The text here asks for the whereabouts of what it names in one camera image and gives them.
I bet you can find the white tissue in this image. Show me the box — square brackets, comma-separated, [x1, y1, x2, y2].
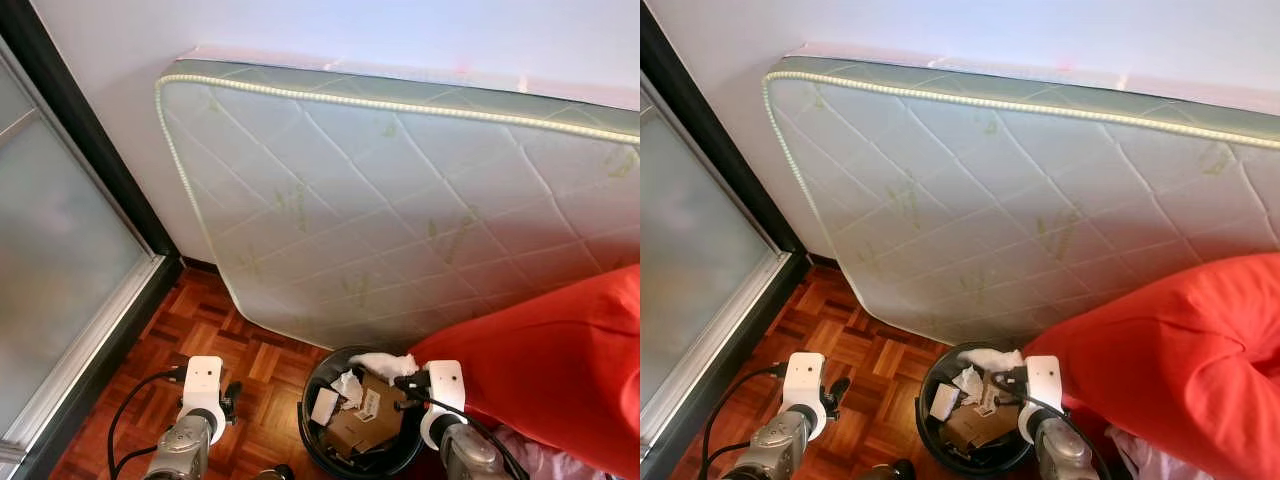
[957, 347, 1027, 375]
[348, 351, 421, 381]

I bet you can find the white quilted mattress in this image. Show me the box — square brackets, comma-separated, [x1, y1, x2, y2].
[763, 55, 1280, 346]
[155, 58, 640, 351]

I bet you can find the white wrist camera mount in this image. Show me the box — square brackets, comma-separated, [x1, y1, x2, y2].
[1018, 355, 1063, 446]
[420, 360, 469, 449]
[180, 355, 227, 443]
[782, 352, 831, 441]

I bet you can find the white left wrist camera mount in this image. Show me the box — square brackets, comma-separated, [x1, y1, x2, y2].
[782, 352, 831, 441]
[180, 355, 227, 443]

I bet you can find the brown cardboard box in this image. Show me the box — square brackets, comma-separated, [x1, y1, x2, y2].
[325, 372, 409, 459]
[943, 385, 1023, 453]

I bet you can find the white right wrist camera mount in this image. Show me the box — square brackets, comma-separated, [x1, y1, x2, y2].
[420, 360, 469, 449]
[1018, 355, 1063, 446]

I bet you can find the black round trash bin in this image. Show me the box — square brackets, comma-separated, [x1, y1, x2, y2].
[297, 345, 429, 479]
[913, 340, 1043, 477]

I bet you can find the crumpled white paper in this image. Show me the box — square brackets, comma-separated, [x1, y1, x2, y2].
[952, 366, 985, 404]
[333, 370, 365, 409]

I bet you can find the small white carton box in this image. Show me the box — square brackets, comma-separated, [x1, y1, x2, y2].
[310, 388, 341, 428]
[927, 383, 961, 423]

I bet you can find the pale pink cloth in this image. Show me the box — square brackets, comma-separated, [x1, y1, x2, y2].
[1105, 425, 1196, 480]
[490, 425, 601, 480]

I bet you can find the frosted glass sliding door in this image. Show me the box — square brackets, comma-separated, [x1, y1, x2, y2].
[0, 40, 166, 461]
[640, 75, 796, 456]

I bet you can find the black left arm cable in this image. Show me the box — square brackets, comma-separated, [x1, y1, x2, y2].
[700, 365, 791, 480]
[107, 368, 191, 480]

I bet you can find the red bean bag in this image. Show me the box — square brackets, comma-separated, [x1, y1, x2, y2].
[408, 263, 640, 480]
[1022, 250, 1280, 480]

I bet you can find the black door frame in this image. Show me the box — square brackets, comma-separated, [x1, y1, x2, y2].
[640, 0, 813, 480]
[0, 0, 186, 480]

